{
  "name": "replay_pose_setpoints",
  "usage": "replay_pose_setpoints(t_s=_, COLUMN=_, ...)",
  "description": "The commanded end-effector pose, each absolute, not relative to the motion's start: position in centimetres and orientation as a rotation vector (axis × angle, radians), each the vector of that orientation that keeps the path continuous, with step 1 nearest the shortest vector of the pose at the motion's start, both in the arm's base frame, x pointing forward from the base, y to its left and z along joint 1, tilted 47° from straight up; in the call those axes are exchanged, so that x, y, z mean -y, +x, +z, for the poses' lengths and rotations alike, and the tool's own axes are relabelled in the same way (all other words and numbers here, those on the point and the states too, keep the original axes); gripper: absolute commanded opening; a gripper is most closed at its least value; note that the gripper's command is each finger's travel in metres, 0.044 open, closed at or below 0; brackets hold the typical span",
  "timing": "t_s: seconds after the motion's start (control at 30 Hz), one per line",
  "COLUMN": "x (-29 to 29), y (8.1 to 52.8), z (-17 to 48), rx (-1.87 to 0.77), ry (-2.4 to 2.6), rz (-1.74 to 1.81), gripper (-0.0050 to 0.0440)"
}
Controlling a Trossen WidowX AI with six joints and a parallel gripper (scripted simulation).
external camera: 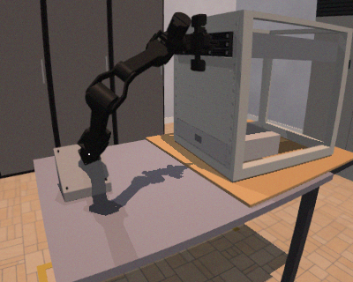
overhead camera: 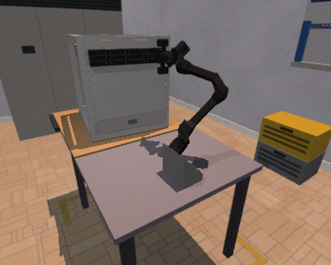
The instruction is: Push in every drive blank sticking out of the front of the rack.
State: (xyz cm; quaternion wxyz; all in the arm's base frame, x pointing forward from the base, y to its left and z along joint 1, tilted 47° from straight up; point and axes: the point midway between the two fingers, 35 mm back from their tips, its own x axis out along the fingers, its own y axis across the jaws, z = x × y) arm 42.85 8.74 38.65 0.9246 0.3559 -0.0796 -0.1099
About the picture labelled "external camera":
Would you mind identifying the grey open rack frame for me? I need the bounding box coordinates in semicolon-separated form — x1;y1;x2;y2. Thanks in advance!
174;10;353;182

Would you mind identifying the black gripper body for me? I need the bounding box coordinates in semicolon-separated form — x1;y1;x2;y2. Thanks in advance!
180;14;207;71

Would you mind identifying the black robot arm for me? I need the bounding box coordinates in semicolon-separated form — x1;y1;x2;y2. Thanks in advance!
77;12;210;165

